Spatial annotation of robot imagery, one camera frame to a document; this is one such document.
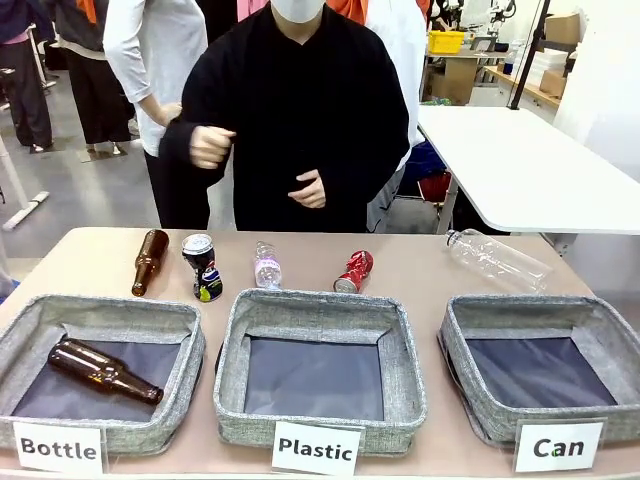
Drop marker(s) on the bystander in white shirt grey trousers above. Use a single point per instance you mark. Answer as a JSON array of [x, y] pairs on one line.
[[400, 30]]

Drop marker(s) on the wooden workbench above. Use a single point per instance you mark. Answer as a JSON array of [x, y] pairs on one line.
[[460, 75]]

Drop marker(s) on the brown glass beer bottle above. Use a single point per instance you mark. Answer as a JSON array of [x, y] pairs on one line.
[[100, 370], [149, 260]]

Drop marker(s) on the black metal stand pole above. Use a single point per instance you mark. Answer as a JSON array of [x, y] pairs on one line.
[[531, 50]]

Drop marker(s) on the white Plastic label sign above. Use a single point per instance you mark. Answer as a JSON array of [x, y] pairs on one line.
[[316, 448]]

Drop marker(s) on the person's right hand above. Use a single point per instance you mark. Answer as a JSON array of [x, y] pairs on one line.
[[210, 146]]

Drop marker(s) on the yellow plastic crate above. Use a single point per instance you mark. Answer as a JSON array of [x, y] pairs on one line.
[[446, 42]]

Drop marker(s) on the bystander's bare hand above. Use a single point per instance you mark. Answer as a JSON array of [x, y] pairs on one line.
[[167, 113]]

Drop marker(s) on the person's left hand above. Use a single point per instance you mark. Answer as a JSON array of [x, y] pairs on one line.
[[312, 192]]

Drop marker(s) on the crushed red soda can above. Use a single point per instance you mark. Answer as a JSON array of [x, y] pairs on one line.
[[356, 272]]

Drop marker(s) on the person's right forearm black sleeve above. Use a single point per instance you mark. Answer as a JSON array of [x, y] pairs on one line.
[[175, 150]]

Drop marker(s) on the brown cardboard box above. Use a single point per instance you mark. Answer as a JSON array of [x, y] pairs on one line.
[[562, 27]]

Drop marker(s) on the small plastic bottle pink label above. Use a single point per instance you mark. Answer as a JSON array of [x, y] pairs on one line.
[[267, 267]]

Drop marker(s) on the large clear plastic bottle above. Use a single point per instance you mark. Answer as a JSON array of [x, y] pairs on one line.
[[500, 260]]

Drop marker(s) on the bystander in white long-sleeve shirt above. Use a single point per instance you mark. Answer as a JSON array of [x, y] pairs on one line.
[[150, 50]]

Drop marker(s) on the red bucket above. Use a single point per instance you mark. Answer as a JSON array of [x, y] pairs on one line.
[[434, 186]]

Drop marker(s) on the person's left forearm black sleeve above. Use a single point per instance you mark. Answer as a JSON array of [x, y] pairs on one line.
[[365, 175]]

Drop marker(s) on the crushed black Pepsi can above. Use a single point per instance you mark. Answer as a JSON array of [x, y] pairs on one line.
[[202, 270]]

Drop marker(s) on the person in black sweater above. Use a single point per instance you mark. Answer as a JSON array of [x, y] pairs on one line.
[[300, 100]]

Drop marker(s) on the grey fabric basket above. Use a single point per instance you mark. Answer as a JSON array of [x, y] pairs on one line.
[[315, 312], [185, 360], [525, 312]]

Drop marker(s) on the bystander in dark jacket pink hem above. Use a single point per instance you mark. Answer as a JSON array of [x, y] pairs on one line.
[[27, 75]]

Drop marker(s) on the white rectangular side table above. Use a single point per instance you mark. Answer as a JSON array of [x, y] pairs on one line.
[[520, 165]]

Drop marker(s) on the white Can label sign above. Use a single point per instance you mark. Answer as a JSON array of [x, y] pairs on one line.
[[559, 446]]

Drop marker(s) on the white face mask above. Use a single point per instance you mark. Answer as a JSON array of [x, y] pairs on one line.
[[299, 9]]

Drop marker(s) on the white desk leg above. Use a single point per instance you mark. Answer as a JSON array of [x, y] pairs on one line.
[[20, 200]]

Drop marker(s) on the bystander in black skirt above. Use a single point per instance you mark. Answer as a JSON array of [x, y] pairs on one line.
[[95, 90]]

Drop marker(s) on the white Bottle label sign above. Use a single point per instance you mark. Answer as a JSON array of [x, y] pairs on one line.
[[57, 447]]

